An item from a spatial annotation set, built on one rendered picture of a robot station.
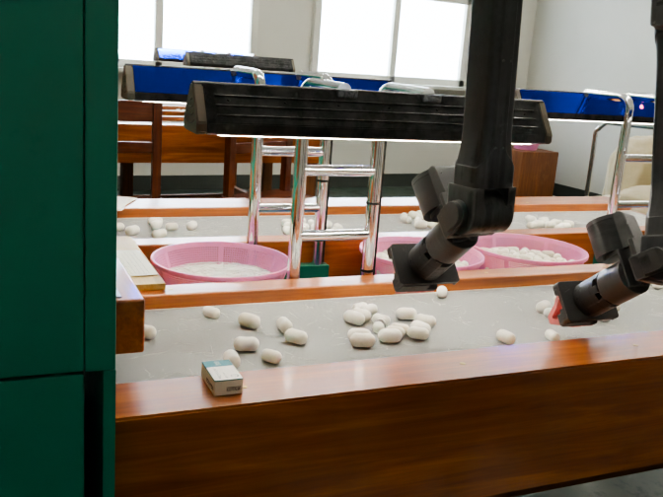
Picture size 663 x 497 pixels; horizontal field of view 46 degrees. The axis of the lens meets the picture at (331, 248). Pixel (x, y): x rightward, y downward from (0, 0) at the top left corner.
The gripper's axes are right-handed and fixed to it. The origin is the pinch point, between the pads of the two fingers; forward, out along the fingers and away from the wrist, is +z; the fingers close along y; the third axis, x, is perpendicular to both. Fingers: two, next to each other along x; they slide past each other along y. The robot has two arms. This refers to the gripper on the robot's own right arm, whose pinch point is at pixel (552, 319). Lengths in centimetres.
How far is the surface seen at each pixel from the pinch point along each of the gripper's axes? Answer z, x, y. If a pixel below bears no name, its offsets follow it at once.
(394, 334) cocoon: 1.7, 0.2, 29.3
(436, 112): -9.6, -32.7, 19.3
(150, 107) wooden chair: 196, -166, 15
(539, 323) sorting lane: 4.9, -0.6, -0.9
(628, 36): 294, -326, -420
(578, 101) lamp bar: 34, -68, -58
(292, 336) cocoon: 4.5, -1.4, 44.6
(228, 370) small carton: -11, 7, 60
